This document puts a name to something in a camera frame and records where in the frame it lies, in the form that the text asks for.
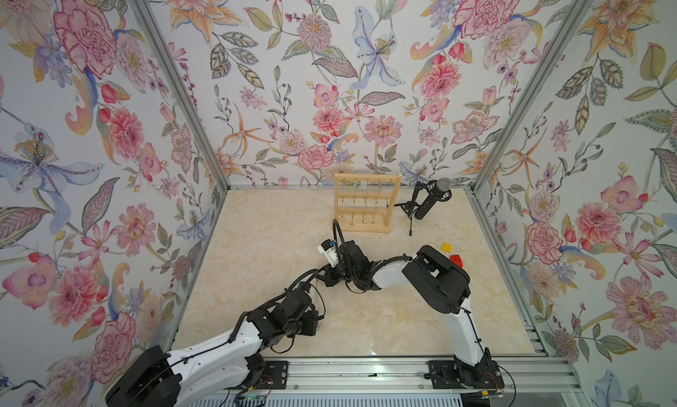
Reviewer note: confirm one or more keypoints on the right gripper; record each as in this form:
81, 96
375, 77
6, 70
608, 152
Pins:
341, 258

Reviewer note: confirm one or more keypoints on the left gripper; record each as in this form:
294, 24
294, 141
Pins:
309, 312

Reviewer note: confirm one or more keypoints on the wooden jewelry display stand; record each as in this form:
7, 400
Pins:
365, 202

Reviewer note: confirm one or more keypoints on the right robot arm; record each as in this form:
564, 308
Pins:
444, 286

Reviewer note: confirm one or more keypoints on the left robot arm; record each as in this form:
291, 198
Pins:
232, 359

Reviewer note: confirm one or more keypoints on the red toy brick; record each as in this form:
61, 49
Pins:
457, 260

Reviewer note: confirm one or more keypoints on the black microphone on tripod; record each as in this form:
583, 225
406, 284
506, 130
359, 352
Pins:
425, 196

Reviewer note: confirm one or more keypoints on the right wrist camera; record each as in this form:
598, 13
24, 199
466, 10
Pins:
328, 249

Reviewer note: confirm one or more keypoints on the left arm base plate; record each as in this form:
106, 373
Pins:
264, 374

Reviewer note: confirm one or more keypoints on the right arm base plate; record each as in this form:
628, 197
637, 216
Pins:
455, 374

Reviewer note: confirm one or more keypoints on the aluminium mounting rail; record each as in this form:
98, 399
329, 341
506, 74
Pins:
521, 375

